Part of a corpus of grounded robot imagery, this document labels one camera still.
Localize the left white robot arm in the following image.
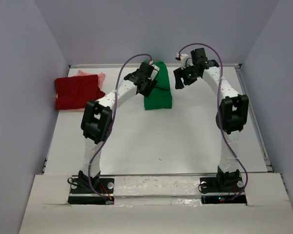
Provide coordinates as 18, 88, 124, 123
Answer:
78, 62, 160, 197

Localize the pink folded t shirt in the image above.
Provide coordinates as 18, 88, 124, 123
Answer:
74, 70, 105, 109

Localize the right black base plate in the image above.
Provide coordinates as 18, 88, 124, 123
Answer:
198, 177, 247, 205

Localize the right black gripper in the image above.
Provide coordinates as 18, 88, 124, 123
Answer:
173, 63, 200, 90

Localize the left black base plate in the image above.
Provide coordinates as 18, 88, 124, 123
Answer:
67, 176, 115, 205

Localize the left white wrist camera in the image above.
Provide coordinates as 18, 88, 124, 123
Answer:
149, 63, 160, 80

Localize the red folded t shirt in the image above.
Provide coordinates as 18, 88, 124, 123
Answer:
55, 75, 105, 110

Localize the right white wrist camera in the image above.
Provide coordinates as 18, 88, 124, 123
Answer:
175, 54, 193, 69

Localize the green t shirt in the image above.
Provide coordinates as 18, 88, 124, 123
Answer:
144, 61, 172, 110

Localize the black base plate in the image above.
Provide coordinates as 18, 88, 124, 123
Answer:
67, 176, 115, 205
198, 177, 247, 205

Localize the aluminium table rail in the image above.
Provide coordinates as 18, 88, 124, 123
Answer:
68, 63, 243, 69

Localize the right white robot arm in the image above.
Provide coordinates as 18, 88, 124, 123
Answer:
173, 48, 249, 194

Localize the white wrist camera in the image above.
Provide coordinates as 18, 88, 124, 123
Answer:
175, 54, 193, 69
149, 63, 160, 80

